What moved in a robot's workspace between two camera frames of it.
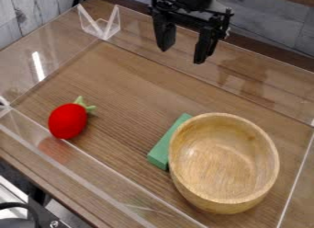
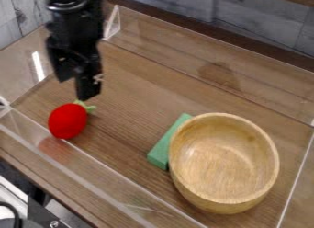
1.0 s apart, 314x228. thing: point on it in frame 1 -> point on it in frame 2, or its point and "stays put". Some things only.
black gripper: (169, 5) -> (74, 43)
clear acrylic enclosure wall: (162, 126) stays put
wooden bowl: (224, 162) stays put
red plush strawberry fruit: (67, 119) stays put
